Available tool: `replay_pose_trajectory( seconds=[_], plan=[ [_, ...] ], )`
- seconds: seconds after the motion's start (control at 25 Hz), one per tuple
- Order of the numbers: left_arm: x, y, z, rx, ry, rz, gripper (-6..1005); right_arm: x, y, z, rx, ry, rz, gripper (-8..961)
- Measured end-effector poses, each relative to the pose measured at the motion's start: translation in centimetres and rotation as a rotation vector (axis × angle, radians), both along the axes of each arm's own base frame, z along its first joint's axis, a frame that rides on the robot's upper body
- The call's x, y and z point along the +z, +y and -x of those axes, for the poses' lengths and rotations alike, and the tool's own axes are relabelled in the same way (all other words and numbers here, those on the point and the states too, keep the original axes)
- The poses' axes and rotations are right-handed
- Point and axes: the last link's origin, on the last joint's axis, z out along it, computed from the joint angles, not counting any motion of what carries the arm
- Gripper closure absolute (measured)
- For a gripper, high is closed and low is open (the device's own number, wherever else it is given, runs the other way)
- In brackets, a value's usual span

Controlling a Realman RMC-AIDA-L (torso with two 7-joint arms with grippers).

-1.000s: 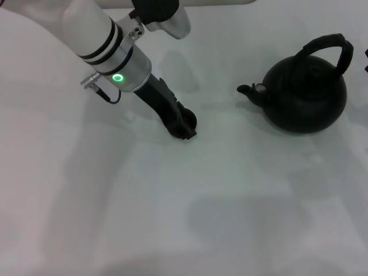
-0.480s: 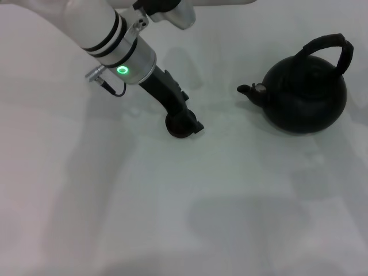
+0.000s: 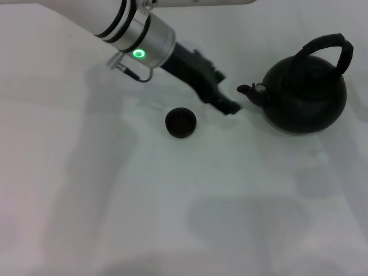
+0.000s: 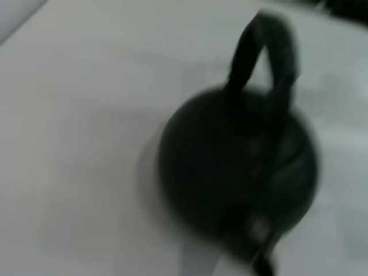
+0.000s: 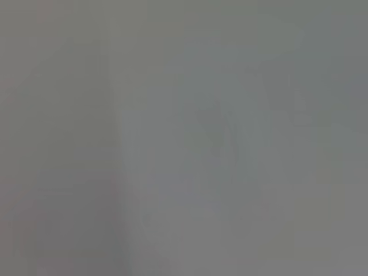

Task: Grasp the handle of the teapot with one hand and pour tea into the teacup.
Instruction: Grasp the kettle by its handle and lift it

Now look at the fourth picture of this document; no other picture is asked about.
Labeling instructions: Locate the black round teapot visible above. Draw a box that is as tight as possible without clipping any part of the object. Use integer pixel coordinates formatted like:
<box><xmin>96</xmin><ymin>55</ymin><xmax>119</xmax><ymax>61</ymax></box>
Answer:
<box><xmin>156</xmin><ymin>8</ymin><xmax>319</xmax><ymax>276</ymax></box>

